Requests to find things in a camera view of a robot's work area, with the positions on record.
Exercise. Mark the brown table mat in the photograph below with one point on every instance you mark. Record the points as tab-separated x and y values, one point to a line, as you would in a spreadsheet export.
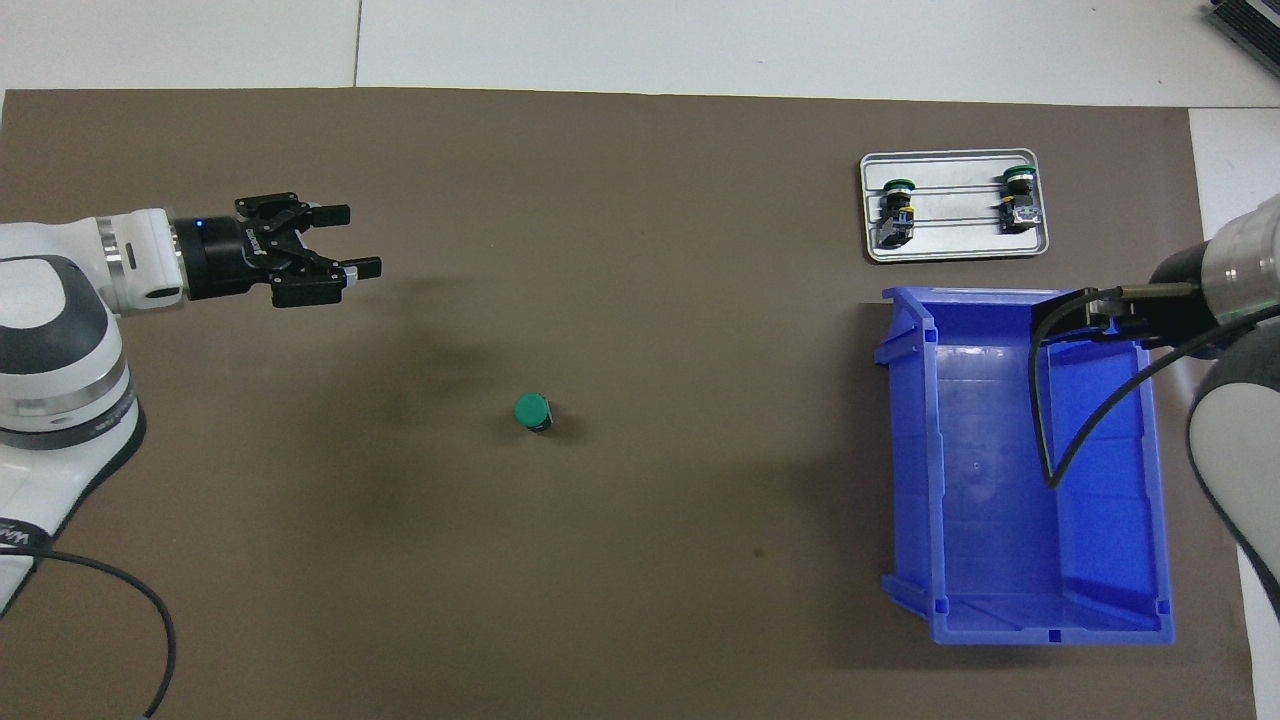
650	250

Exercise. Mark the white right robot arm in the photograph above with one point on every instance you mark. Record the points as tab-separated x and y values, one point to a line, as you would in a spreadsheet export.
1245	260

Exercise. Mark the green push button switch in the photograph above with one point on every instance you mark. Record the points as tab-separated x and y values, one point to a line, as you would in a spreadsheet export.
530	410
1022	212
897	225

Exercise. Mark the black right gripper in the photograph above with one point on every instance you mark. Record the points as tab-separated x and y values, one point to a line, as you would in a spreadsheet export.
1180	315

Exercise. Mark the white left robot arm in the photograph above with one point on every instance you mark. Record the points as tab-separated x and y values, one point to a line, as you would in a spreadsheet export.
60	330

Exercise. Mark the grey ribbed device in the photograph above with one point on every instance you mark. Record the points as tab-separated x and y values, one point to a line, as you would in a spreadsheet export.
1250	20

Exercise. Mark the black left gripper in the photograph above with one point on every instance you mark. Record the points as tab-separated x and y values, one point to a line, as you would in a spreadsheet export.
215	258

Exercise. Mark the blue plastic storage bin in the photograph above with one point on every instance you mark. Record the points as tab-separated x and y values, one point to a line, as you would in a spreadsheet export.
990	480

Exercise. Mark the grey metal tray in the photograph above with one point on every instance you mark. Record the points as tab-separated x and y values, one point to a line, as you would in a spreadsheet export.
955	240

